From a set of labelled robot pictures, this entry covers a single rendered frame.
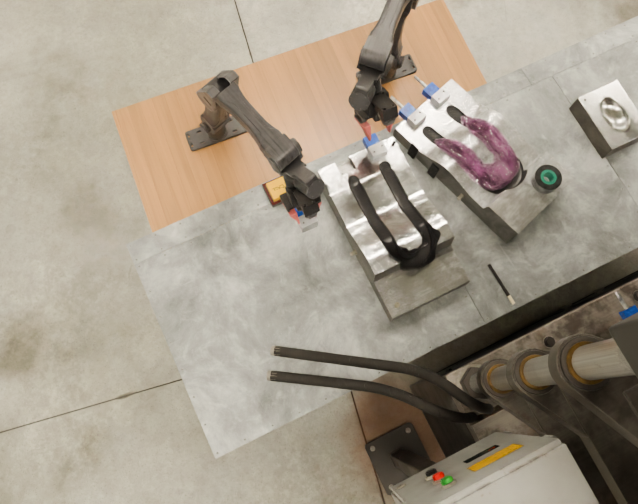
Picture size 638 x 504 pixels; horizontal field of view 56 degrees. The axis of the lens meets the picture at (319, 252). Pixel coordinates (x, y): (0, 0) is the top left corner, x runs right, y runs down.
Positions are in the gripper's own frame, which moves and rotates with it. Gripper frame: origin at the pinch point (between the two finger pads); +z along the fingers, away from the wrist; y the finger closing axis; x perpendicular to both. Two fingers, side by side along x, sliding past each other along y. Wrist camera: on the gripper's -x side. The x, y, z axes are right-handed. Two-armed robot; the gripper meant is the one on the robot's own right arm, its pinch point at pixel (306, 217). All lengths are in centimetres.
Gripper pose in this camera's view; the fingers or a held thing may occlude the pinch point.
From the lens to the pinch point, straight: 173.1
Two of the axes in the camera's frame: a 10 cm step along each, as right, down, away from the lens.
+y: 9.0, -4.2, 1.3
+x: -3.9, -6.5, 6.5
